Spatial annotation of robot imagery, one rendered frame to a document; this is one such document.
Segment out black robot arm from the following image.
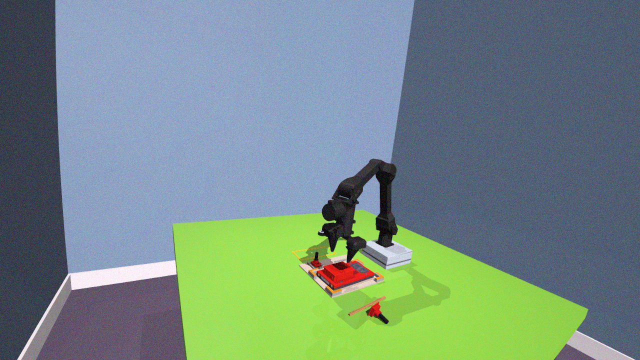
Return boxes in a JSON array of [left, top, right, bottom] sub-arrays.
[[322, 158, 398, 248]]

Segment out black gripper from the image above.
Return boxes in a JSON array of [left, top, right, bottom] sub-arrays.
[[322, 218, 367, 263]]

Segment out red toy car hood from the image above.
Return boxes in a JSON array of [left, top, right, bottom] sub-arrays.
[[323, 261, 355, 282]]

